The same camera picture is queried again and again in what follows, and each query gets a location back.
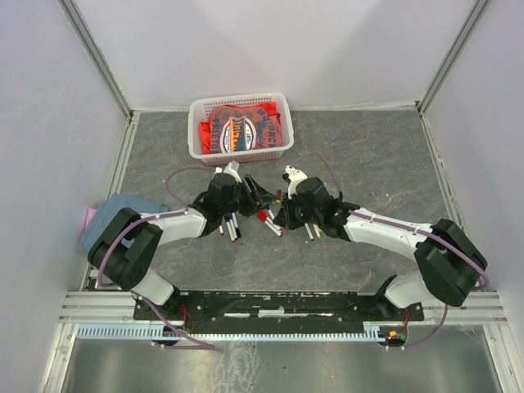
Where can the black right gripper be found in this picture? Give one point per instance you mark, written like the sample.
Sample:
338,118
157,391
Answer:
283,219

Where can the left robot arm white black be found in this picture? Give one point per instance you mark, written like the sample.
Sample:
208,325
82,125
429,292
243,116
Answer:
125,249

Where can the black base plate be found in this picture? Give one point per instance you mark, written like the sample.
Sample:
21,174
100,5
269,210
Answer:
284,312

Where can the white marker yellow cap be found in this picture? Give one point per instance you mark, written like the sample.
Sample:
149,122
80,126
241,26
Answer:
317,231

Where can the aluminium frame rail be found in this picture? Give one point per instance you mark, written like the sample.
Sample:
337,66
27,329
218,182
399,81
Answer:
118,307

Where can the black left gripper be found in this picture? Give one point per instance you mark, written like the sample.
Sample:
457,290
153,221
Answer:
259,195

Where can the orange printed cloth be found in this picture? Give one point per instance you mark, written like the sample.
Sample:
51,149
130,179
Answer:
230,128

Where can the uncapped white marker red end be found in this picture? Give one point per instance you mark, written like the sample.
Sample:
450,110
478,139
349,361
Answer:
231,229

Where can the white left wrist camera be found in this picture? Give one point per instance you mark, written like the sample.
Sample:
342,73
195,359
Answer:
231,169

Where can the circuit board with leds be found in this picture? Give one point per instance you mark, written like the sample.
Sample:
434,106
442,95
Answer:
396,337

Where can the pink cloth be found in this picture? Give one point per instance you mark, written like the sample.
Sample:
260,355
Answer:
89,216

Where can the blue cloth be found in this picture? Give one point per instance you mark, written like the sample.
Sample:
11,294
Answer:
108,209

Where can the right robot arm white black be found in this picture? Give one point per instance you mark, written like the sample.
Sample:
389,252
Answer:
449,265

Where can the white plastic basket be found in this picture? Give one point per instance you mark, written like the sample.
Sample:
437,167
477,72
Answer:
200,109

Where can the uncapped white marker black end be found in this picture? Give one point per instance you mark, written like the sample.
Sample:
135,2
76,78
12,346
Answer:
233,219

